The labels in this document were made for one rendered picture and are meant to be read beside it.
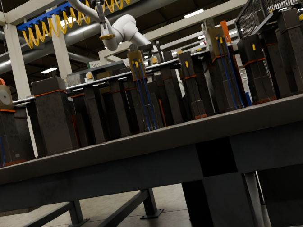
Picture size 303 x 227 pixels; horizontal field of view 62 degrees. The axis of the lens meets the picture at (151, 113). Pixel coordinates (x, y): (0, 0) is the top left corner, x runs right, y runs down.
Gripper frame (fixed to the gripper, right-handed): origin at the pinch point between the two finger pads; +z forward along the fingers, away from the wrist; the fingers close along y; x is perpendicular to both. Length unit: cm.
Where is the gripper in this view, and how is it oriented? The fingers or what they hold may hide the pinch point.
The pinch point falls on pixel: (105, 30)
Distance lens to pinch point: 151.2
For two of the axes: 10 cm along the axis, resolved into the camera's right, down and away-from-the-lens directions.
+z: 2.6, 9.6, -1.2
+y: 1.2, -1.5, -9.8
